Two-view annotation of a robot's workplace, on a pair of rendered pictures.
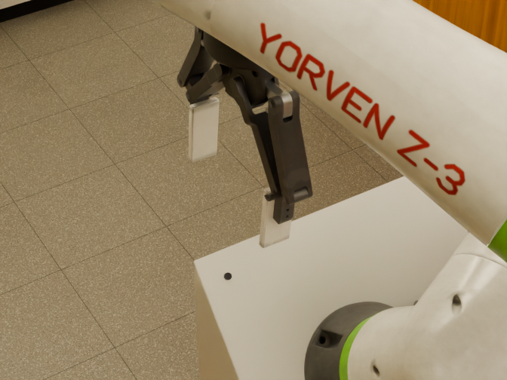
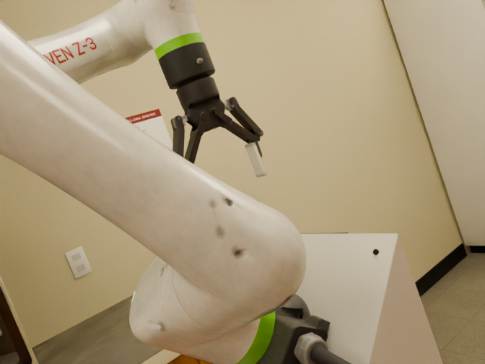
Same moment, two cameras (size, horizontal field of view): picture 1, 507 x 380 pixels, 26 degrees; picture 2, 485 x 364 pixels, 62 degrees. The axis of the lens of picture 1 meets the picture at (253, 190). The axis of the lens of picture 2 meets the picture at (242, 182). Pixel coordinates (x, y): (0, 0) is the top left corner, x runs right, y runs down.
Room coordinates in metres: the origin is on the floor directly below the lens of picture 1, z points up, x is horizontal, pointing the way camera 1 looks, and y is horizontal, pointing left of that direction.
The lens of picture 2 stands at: (0.81, -0.76, 1.36)
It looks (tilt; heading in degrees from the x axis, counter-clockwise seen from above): 4 degrees down; 90
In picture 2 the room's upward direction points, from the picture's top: 21 degrees counter-clockwise
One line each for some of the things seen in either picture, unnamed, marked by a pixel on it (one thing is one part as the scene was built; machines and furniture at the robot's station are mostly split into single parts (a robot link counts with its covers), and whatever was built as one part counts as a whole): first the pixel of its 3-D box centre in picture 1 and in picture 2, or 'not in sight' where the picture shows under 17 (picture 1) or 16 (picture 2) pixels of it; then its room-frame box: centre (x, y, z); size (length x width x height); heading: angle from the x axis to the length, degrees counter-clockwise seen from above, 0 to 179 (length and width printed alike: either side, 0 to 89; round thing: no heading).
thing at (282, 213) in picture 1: (290, 204); not in sight; (0.72, -0.03, 1.35); 0.03 x 0.01 x 0.05; 31
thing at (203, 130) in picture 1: (203, 130); (255, 159); (0.85, 0.05, 1.33); 0.03 x 0.01 x 0.07; 121
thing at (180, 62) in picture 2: not in sight; (187, 68); (0.79, 0.01, 1.53); 0.12 x 0.09 x 0.06; 121
